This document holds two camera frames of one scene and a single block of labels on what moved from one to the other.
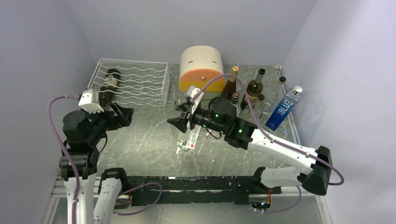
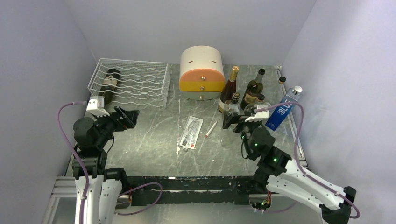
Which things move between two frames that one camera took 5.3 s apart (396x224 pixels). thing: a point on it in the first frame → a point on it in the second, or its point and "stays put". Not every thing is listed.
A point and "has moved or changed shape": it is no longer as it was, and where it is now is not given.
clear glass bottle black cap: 281,91 stays put
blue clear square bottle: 285,108 stays put
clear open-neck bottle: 175,101 has moved or changed shape
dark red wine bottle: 230,87 stays put
